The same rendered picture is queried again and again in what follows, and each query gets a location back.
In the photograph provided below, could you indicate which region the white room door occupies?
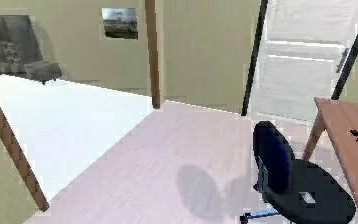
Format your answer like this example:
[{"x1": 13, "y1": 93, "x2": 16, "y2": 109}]
[{"x1": 248, "y1": 0, "x2": 358, "y2": 124}]

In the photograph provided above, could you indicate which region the framed landscape picture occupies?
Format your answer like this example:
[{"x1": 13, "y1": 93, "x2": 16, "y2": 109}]
[{"x1": 101, "y1": 7, "x2": 139, "y2": 41}]

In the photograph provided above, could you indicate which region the grey armchair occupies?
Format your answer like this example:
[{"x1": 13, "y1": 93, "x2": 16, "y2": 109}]
[{"x1": 0, "y1": 14, "x2": 63, "y2": 85}]

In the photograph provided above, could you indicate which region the brown wooden desk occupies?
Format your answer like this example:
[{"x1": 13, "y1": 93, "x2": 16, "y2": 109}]
[{"x1": 301, "y1": 96, "x2": 358, "y2": 224}]

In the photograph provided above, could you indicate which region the grey door handle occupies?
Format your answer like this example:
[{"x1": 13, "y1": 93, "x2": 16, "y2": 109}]
[{"x1": 335, "y1": 47, "x2": 351, "y2": 74}]

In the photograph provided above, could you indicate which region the dark blue office chair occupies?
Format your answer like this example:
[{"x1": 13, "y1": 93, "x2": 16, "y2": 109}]
[{"x1": 239, "y1": 120, "x2": 357, "y2": 224}]

